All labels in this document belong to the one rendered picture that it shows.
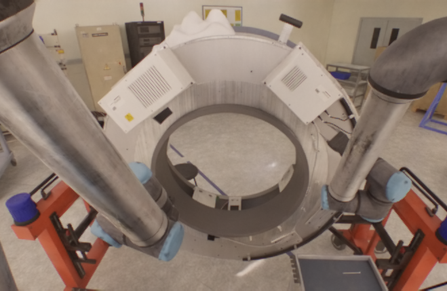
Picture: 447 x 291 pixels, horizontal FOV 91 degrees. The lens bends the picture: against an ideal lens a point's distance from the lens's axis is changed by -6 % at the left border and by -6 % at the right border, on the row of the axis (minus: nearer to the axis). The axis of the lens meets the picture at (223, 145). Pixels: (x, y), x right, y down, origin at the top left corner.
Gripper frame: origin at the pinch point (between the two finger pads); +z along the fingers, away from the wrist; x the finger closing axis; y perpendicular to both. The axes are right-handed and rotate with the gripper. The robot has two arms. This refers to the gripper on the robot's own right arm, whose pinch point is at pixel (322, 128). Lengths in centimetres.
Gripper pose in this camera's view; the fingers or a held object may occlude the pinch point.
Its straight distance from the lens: 104.8
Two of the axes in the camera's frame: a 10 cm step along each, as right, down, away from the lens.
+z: -3.5, -5.5, 7.5
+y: 6.6, 4.3, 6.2
